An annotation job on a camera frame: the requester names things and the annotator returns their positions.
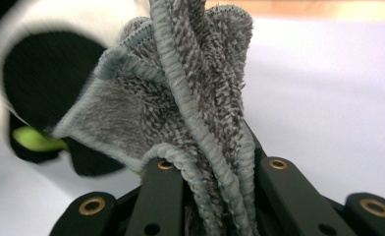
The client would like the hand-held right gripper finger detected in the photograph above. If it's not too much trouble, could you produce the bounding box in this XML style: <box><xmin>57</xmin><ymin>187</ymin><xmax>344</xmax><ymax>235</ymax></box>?
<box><xmin>244</xmin><ymin>120</ymin><xmax>268</xmax><ymax>172</ymax></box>

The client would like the grey fluffy cloth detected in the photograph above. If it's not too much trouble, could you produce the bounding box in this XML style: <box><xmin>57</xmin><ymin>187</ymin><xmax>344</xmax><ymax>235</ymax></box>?
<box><xmin>51</xmin><ymin>0</ymin><xmax>263</xmax><ymax>236</ymax></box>

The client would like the panda plush toy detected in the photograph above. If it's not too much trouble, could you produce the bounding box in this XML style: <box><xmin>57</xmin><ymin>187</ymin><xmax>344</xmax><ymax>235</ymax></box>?
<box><xmin>0</xmin><ymin>0</ymin><xmax>152</xmax><ymax>178</ymax></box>

